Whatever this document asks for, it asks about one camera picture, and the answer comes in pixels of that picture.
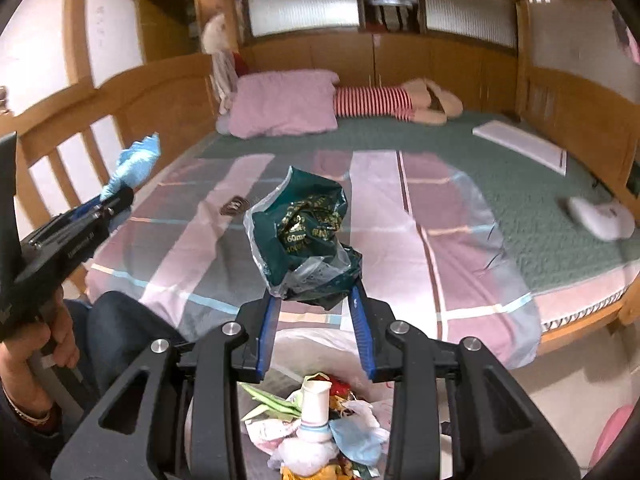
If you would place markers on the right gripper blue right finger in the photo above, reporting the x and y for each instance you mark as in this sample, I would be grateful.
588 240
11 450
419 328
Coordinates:
362 331

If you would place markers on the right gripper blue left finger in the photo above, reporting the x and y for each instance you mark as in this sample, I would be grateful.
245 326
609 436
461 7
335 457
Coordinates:
267 333

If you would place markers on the green paper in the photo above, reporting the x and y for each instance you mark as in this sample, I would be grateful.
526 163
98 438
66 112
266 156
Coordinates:
271 405

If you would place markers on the dark green snack bag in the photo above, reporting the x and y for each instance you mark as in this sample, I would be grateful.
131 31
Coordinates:
293 236

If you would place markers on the white plastic bottle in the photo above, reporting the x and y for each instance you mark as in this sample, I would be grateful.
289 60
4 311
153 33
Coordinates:
312 448

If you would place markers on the white lined trash bin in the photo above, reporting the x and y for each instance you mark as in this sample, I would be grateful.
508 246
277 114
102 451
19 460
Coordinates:
360 411

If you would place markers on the patchwork pink grey quilt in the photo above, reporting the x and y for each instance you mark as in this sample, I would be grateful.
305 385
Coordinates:
415 231

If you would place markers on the small dark wrapper on quilt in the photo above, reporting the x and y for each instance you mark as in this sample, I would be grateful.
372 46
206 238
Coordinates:
234 207

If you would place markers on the green bed mattress cover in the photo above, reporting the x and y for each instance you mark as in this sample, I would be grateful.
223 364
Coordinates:
527 199

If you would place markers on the striped plush toy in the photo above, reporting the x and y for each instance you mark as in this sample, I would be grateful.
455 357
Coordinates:
418 100

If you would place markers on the pink pillow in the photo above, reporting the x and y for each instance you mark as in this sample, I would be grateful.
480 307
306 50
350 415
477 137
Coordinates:
280 103

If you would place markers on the white flat box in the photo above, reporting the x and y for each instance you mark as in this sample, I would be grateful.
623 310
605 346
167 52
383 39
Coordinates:
524 143

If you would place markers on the pink slipper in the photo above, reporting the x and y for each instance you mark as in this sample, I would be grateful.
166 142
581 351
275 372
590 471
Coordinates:
610 431

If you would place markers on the white plush toy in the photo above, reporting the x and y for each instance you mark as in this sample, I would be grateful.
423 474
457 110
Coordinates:
215 43

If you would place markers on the wooden bed frame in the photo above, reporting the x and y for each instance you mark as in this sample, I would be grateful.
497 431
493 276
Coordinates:
44 126

